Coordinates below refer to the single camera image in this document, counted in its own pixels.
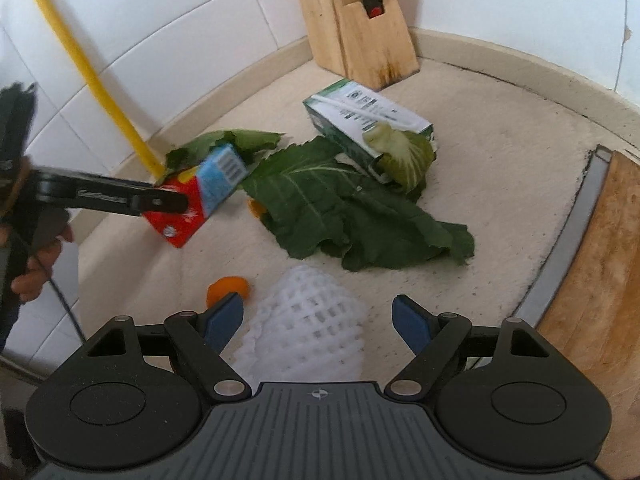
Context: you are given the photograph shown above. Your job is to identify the white foam fruit net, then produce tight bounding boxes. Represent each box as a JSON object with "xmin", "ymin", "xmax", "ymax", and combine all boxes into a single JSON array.
[{"xmin": 231, "ymin": 265, "xmax": 369, "ymax": 386}]

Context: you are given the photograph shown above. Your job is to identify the yellow hose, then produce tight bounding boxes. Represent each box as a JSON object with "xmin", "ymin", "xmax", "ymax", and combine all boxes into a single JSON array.
[{"xmin": 17, "ymin": 0, "xmax": 167, "ymax": 179}]

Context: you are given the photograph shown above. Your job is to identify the black cable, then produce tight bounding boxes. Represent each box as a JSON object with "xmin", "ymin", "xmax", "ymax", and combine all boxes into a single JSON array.
[{"xmin": 30, "ymin": 255, "xmax": 87, "ymax": 343}]

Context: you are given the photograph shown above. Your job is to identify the red blue carton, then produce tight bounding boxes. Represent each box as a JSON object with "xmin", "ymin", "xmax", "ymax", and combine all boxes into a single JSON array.
[{"xmin": 141, "ymin": 143, "xmax": 251, "ymax": 249}]

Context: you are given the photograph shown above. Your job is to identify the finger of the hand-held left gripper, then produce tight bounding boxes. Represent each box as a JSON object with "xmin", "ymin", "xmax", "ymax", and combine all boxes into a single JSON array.
[{"xmin": 30, "ymin": 166, "xmax": 191, "ymax": 217}]

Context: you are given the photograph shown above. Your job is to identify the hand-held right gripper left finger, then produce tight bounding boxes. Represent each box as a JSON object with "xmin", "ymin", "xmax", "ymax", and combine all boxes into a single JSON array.
[{"xmin": 85, "ymin": 291, "xmax": 252, "ymax": 403}]

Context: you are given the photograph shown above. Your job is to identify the wooden cutting board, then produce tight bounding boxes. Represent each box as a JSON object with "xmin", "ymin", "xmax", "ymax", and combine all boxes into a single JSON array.
[{"xmin": 537, "ymin": 150, "xmax": 640, "ymax": 480}]

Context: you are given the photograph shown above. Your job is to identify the green white carton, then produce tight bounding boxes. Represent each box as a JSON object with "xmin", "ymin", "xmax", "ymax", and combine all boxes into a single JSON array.
[{"xmin": 302, "ymin": 79, "xmax": 437, "ymax": 184}]

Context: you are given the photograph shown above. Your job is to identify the person's left hand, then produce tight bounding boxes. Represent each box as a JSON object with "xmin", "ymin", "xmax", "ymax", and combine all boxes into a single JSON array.
[{"xmin": 11, "ymin": 225, "xmax": 74, "ymax": 301}]

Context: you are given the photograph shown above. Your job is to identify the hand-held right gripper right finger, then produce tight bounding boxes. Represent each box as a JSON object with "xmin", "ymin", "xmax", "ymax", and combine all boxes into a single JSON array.
[{"xmin": 385, "ymin": 294, "xmax": 564, "ymax": 402}]

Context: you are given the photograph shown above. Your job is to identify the large dark green leaf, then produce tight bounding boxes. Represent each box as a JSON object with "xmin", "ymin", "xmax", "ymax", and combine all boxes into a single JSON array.
[{"xmin": 241, "ymin": 136, "xmax": 476, "ymax": 272}]

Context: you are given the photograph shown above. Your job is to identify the orange peel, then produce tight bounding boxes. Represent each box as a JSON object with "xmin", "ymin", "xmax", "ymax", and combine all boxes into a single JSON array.
[{"xmin": 206, "ymin": 276, "xmax": 252, "ymax": 309}]

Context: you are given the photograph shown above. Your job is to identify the wooden knife block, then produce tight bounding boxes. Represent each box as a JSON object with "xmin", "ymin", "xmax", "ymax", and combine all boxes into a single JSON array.
[{"xmin": 289, "ymin": 0, "xmax": 421, "ymax": 92}]

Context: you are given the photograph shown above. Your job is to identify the yellowish cabbage leaf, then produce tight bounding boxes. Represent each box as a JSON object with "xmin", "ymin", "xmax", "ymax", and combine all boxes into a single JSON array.
[{"xmin": 361, "ymin": 124, "xmax": 437, "ymax": 195}]

